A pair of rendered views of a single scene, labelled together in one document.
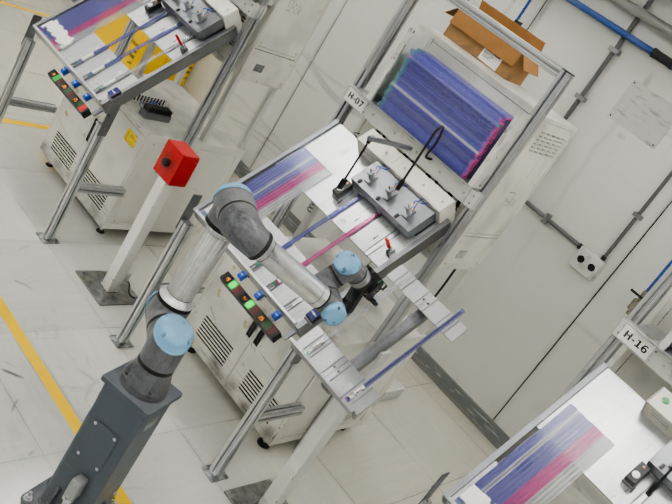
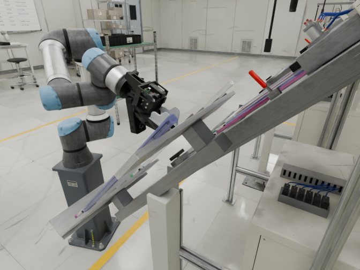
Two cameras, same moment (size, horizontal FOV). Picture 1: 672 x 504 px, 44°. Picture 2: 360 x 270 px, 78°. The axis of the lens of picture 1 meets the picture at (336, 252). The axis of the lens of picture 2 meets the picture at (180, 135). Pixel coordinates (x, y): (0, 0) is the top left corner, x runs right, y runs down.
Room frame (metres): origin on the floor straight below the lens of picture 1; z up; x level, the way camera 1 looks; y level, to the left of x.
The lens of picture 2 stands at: (2.64, -0.74, 1.22)
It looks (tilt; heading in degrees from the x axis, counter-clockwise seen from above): 27 degrees down; 90
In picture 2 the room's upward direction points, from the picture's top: straight up
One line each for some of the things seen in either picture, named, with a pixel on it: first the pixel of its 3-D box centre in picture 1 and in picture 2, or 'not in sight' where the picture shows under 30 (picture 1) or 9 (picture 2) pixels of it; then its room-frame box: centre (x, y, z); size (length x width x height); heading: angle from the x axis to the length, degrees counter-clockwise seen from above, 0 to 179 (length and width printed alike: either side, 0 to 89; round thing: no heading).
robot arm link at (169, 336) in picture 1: (168, 341); (73, 132); (2.09, 0.27, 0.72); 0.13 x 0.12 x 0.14; 28
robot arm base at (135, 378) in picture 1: (150, 372); (76, 152); (2.08, 0.26, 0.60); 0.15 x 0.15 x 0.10
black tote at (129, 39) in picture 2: not in sight; (121, 39); (1.85, 2.43, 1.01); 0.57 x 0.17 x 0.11; 58
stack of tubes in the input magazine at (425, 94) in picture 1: (445, 113); not in sight; (3.20, -0.06, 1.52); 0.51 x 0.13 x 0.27; 58
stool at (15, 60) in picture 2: not in sight; (22, 73); (-0.62, 3.85, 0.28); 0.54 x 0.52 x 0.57; 171
